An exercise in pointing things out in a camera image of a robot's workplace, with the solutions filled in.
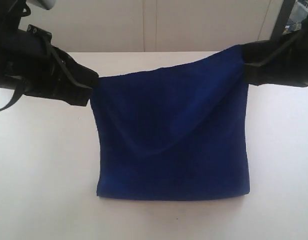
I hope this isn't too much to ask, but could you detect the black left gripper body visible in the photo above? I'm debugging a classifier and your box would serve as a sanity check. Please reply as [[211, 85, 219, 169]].
[[0, 23, 67, 100]]

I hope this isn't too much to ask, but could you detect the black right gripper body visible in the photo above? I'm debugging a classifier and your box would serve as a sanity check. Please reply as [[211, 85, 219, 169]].
[[278, 19, 308, 88]]

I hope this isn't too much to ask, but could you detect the blue towel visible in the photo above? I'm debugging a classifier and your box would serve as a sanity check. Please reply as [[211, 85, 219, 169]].
[[90, 45, 250, 201]]

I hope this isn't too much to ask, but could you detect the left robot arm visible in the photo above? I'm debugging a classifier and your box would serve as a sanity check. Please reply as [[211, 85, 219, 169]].
[[0, 0, 99, 112]]

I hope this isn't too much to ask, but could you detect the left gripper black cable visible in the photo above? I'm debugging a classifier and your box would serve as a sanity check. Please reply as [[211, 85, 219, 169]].
[[0, 87, 22, 115]]

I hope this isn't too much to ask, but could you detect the black window frame post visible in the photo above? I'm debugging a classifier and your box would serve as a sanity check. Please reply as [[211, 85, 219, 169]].
[[269, 0, 296, 41]]

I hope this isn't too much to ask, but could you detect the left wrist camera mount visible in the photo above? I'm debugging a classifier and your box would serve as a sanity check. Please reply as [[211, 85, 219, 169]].
[[26, 0, 57, 10]]

